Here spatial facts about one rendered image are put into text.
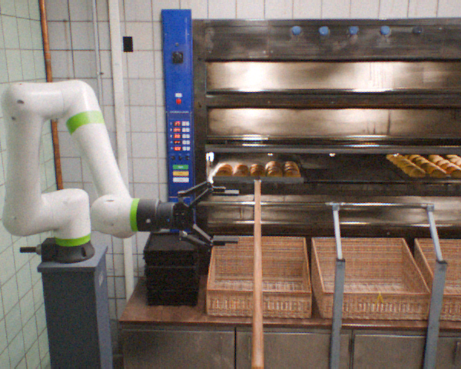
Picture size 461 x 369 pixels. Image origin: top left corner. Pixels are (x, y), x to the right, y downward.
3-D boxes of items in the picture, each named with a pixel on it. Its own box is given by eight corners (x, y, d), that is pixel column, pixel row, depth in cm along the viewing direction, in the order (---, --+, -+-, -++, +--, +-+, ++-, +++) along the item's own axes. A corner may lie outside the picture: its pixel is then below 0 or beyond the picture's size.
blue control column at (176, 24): (201, 245, 506) (197, 27, 451) (217, 246, 506) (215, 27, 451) (173, 358, 320) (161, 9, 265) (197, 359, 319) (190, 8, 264)
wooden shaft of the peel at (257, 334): (263, 377, 122) (263, 367, 121) (251, 377, 122) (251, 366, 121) (260, 184, 286) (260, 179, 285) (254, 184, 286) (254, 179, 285)
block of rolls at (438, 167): (384, 157, 359) (385, 150, 358) (451, 158, 358) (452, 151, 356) (410, 178, 301) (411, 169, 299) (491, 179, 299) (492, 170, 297)
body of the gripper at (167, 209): (163, 197, 138) (195, 197, 137) (164, 225, 140) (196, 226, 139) (157, 204, 131) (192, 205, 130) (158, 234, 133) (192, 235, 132)
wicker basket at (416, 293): (308, 278, 302) (310, 236, 295) (400, 279, 301) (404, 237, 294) (320, 320, 256) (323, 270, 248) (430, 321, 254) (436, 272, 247)
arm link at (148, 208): (136, 237, 132) (134, 204, 129) (146, 223, 143) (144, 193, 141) (158, 238, 131) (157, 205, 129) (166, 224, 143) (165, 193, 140)
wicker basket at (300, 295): (213, 276, 306) (212, 234, 298) (303, 278, 302) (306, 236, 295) (204, 316, 259) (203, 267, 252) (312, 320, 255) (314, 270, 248)
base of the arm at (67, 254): (14, 264, 174) (13, 248, 172) (30, 247, 188) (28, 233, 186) (89, 263, 174) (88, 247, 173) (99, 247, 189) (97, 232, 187)
